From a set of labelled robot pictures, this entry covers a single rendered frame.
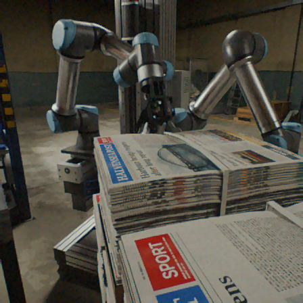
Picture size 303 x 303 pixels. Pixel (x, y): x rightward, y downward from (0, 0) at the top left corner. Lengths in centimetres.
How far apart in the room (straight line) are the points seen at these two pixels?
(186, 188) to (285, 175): 19
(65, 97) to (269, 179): 99
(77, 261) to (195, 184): 129
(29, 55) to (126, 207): 953
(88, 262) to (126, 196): 123
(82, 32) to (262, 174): 91
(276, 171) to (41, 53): 964
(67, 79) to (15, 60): 856
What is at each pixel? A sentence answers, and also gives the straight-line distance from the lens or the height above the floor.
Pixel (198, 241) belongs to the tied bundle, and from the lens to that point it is 25.
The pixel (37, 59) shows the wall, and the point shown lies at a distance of 986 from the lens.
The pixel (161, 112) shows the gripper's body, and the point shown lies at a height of 111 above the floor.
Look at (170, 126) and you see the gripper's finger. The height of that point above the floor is 106.
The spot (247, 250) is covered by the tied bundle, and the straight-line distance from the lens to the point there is 25.
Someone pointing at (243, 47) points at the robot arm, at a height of 130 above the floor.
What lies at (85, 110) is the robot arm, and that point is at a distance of 136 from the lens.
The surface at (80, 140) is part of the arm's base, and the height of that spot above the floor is 87.
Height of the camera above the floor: 121
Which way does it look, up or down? 17 degrees down
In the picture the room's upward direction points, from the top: straight up
